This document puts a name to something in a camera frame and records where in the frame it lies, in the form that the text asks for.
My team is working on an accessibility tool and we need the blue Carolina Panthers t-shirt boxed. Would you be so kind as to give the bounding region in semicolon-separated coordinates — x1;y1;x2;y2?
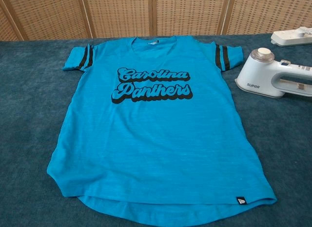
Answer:
46;35;278;227

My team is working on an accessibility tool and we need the white plug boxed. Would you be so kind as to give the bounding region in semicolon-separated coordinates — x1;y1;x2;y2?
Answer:
293;26;312;39

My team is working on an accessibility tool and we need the white power strip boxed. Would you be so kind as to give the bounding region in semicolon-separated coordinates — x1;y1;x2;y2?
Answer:
270;26;312;47

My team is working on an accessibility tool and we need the wicker folding screen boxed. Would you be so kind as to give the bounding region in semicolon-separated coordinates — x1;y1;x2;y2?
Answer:
0;0;312;41

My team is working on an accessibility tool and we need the white handheld garment steamer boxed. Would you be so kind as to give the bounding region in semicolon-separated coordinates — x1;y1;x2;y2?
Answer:
234;47;312;99

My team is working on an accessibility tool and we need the teal plush table cloth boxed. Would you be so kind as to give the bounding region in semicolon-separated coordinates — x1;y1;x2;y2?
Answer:
0;33;312;227

